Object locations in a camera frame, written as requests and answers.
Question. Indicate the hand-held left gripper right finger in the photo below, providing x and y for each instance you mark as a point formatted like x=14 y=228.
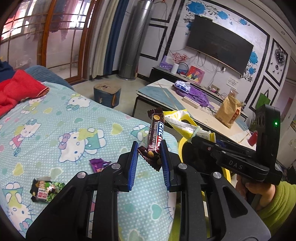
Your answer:
x=165 y=169

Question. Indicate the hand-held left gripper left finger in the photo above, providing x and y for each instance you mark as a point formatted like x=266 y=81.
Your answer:
x=132 y=166

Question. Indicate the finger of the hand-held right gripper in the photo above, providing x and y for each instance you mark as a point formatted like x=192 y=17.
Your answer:
x=238 y=165
x=240 y=148

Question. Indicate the yellow trash bin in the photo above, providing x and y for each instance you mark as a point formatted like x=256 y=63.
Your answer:
x=180 y=144

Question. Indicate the brown chocolate bar wrapper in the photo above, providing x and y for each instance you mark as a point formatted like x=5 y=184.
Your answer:
x=155 y=134

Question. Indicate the yellow white snack wrapper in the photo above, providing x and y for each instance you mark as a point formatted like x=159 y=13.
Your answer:
x=182 y=126

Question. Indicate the person's right forearm green sleeve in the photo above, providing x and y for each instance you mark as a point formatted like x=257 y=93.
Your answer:
x=282 y=206

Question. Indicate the person's right hand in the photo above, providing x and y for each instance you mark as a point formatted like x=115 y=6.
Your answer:
x=261 y=192

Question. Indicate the red cup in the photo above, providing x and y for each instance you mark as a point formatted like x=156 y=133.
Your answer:
x=253 y=139

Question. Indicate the shiny purple candy wrapper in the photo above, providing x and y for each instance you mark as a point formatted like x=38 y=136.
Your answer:
x=98 y=164

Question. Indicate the brown paper bag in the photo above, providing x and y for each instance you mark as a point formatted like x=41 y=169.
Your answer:
x=227 y=111

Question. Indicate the green tote bag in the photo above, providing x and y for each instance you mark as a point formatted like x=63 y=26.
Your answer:
x=262 y=100

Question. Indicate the purple plastic bag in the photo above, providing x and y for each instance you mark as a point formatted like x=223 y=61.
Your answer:
x=198 y=96

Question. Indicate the white power strip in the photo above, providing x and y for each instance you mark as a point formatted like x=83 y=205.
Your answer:
x=191 y=102

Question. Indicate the coffee table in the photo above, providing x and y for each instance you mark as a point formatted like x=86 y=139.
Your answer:
x=161 y=92

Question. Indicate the blue fabric stool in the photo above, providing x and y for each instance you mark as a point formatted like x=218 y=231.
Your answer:
x=107 y=93

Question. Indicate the cartoon cat printed blanket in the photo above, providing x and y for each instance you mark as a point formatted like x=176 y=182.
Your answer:
x=69 y=115

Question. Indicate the blue white tissue pack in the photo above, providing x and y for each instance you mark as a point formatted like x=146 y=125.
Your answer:
x=182 y=85

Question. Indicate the red framed picture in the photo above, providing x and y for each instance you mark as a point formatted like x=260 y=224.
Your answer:
x=196 y=74

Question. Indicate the green black snack packet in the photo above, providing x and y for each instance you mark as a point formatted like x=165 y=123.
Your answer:
x=47 y=190

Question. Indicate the white vase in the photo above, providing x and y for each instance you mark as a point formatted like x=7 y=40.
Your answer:
x=175 y=69

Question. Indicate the purple box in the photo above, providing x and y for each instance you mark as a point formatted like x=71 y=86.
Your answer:
x=167 y=63

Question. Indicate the grey standing air conditioner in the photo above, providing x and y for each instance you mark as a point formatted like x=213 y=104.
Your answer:
x=135 y=39

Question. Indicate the white curtain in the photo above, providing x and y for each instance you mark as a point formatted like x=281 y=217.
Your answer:
x=106 y=39

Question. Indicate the blue curtain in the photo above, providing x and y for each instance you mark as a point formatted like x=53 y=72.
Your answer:
x=118 y=37

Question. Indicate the red cloth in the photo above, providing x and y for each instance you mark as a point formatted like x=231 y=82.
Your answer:
x=18 y=90

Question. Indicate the wooden framed glass door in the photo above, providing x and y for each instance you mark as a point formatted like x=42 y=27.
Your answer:
x=46 y=34

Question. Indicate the white paper wall note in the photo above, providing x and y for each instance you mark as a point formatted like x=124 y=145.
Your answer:
x=232 y=83

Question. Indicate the black wall clock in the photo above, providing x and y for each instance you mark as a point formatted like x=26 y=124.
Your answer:
x=279 y=58

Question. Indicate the round decorative frame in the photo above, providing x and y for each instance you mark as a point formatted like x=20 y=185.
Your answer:
x=184 y=69

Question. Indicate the black wall television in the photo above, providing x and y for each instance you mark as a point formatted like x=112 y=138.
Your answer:
x=219 y=44

